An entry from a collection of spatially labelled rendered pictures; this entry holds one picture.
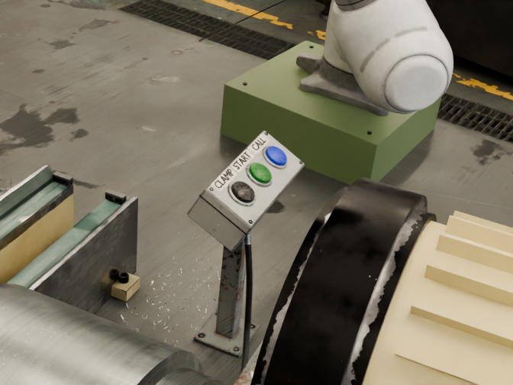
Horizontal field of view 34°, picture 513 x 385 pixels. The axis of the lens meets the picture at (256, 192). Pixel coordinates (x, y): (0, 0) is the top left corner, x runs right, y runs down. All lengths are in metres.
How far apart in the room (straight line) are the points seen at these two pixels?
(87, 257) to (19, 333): 0.50
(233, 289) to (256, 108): 0.55
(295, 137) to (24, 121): 0.52
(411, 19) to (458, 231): 0.94
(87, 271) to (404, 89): 0.57
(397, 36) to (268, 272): 0.42
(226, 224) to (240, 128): 0.67
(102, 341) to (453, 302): 0.31
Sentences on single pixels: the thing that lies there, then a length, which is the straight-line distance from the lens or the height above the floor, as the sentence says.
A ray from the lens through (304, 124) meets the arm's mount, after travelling 1.55.
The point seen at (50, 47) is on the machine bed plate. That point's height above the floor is 0.80.
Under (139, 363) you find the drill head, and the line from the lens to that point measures 0.62.
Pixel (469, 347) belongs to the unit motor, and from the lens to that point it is 0.40.
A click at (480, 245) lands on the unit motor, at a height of 1.36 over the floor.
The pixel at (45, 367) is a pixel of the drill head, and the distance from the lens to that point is 0.61.
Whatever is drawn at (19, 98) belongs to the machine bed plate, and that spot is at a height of 0.80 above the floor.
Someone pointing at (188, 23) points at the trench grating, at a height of 0.00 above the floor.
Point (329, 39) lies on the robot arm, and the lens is 1.62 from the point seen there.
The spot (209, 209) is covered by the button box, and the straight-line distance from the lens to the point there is 0.97.
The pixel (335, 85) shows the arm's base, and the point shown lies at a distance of 1.62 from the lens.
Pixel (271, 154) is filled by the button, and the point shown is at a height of 1.07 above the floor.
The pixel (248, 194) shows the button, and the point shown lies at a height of 1.07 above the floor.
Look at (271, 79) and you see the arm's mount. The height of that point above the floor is 0.90.
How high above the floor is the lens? 1.59
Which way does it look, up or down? 32 degrees down
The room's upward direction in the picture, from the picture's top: 7 degrees clockwise
